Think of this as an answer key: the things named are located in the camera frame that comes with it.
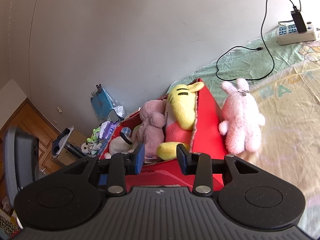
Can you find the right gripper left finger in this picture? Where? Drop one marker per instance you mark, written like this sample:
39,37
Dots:
108,175

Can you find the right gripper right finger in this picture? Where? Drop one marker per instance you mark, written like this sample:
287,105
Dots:
203,167

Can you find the white bunny plush plaid ears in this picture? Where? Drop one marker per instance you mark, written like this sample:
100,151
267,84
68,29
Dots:
121,144

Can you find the red storage box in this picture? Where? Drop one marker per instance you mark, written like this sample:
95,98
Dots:
205,139

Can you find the mauve bear plush toy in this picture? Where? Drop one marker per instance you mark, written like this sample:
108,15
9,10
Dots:
150,131

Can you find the pink bunny plush toy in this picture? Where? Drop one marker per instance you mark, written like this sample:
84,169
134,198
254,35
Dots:
241,118

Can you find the yellow tiger plush toy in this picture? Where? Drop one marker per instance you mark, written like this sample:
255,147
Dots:
180,117

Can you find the small green frog toy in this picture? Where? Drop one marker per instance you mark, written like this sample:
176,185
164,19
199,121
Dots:
94,138

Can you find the blue plastic bag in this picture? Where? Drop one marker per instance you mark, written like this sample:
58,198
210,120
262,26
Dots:
105,108

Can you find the left gripper device body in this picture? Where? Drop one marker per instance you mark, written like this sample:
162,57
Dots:
21,161

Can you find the cartoon print bed sheet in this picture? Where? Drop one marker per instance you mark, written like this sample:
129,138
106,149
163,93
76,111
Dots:
285,84

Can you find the white power strip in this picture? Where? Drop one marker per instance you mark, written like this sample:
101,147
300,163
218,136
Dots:
288,34

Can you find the black power adapter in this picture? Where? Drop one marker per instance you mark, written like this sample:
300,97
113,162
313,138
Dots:
298,20

